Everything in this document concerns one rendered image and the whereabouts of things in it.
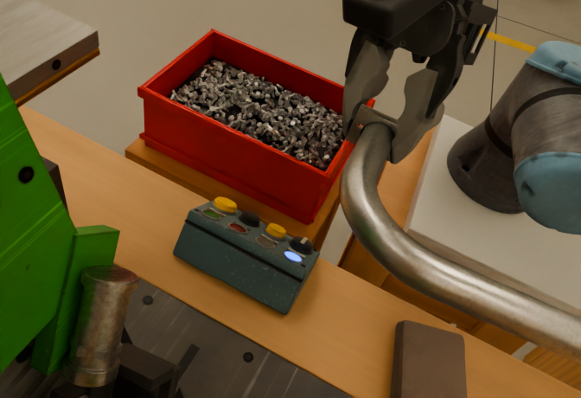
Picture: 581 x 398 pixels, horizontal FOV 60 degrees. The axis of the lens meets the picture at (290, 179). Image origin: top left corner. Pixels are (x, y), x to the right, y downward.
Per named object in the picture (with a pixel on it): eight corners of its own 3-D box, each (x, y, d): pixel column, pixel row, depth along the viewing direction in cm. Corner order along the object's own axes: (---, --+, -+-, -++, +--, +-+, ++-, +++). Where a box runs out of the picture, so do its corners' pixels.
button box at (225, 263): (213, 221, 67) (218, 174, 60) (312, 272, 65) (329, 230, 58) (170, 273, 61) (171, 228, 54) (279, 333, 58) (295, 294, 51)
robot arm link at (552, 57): (560, 119, 77) (623, 46, 67) (573, 180, 68) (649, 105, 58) (487, 93, 77) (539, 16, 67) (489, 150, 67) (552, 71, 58)
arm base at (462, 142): (458, 128, 86) (488, 83, 79) (540, 170, 84) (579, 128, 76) (436, 181, 76) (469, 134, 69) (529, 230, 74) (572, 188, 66)
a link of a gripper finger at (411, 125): (443, 165, 48) (466, 67, 45) (416, 174, 44) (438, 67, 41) (414, 157, 50) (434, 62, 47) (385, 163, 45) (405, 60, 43)
